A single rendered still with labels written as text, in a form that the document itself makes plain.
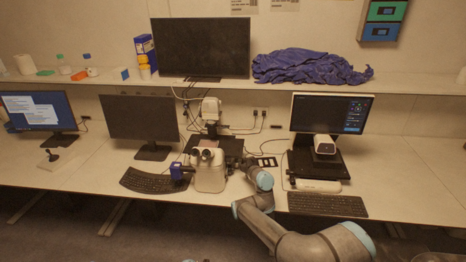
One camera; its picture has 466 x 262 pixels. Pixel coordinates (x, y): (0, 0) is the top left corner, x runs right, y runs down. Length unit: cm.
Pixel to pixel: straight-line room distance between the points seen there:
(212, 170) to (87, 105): 160
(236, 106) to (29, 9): 195
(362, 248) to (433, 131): 182
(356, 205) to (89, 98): 234
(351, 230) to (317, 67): 115
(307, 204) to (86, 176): 149
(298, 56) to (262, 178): 97
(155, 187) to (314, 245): 113
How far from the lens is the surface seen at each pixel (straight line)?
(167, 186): 163
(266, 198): 127
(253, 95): 196
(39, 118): 236
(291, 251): 77
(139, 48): 198
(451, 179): 213
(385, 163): 202
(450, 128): 257
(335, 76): 173
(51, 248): 271
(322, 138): 151
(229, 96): 198
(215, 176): 143
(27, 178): 221
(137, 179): 173
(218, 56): 174
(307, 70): 167
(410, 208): 176
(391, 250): 187
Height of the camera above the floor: 190
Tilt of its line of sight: 30 degrees down
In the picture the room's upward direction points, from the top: 2 degrees counter-clockwise
